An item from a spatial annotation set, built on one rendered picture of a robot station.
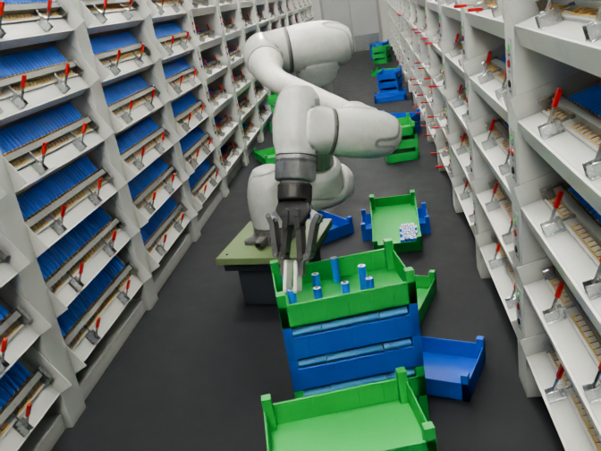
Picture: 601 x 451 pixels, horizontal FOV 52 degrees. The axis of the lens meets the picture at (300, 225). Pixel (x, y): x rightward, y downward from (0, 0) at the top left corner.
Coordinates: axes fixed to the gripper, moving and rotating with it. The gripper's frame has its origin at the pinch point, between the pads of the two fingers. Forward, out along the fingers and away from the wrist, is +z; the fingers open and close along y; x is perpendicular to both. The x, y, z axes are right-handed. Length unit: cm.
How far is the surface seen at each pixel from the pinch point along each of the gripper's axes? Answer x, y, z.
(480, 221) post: -103, -24, -17
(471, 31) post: -76, -24, -76
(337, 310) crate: -3.4, -9.2, 7.1
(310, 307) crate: 0.0, -4.4, 6.4
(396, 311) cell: -11.3, -20.0, 7.3
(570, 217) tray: -13, -55, -13
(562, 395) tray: -30, -53, 25
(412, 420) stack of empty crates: -1.2, -26.6, 27.4
